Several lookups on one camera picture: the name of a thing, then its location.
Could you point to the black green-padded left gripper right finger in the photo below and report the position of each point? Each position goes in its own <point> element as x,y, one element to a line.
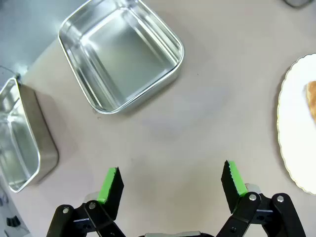
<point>233,190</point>

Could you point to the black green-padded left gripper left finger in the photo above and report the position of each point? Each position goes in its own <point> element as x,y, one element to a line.
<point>111,195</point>

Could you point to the golden brown bread roll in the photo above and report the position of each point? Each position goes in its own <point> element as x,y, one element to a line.
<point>312,96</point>

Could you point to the steel rectangular container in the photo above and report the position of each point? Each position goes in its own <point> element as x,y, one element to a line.
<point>123,61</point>
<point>17,138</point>

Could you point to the white scalloped round plate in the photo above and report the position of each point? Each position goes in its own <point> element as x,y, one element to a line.
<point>296,135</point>

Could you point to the black clip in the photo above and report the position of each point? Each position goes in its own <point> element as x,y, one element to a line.
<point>12,221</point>

